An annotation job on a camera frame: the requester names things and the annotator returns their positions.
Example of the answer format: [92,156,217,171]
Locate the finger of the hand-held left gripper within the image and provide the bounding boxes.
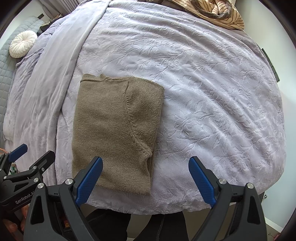
[0,144,28,177]
[4,151,56,186]

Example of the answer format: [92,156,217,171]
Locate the person's left hand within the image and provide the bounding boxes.
[3,203,31,233]

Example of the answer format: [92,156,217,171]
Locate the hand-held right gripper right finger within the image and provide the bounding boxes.
[188,156,274,241]

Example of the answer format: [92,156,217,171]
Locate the dark patterned cloth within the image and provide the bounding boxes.
[40,20,59,32]

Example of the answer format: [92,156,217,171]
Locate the grey quilted bedspread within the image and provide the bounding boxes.
[0,16,44,126]

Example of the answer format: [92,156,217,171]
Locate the person's dark pants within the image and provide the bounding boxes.
[87,205,193,241]

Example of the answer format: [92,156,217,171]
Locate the brown knit sweater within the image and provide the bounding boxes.
[71,74,165,195]

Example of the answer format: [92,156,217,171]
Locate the tan striped garment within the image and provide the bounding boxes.
[172,0,245,31]

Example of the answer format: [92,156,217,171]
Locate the white round pleated pillow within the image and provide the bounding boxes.
[9,31,38,58]

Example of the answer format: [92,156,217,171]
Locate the dark wall strip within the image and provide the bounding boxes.
[261,48,281,82]

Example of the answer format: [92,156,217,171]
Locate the lavender plain fleece blanket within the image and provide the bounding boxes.
[2,0,111,183]

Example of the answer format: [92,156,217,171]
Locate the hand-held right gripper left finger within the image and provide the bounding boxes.
[25,156,103,241]

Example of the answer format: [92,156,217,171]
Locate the lavender embossed blanket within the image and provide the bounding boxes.
[55,0,286,212]

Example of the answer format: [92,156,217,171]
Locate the grey pleated curtain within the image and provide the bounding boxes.
[57,0,82,18]

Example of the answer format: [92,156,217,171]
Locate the dark brown garment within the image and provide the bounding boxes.
[148,0,197,12]

